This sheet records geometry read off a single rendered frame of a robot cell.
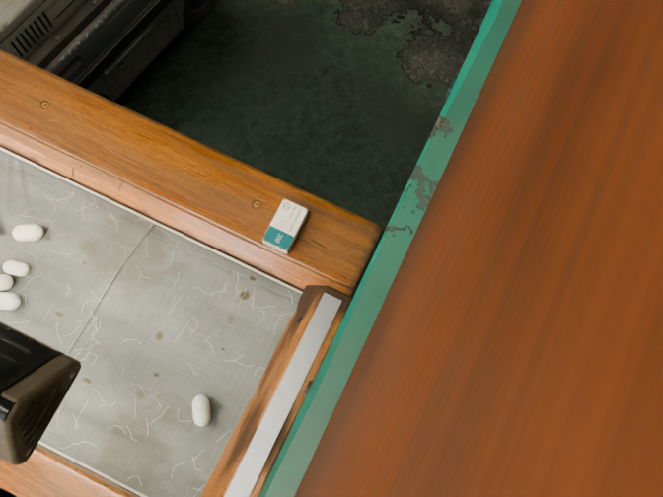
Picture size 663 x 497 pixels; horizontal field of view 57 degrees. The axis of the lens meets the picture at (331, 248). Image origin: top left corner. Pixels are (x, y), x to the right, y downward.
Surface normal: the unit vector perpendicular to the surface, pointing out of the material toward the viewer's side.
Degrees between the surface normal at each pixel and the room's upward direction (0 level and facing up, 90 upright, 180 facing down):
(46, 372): 58
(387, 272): 0
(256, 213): 0
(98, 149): 0
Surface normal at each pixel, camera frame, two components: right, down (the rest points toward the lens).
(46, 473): 0.04, -0.25
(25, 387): 0.39, -0.87
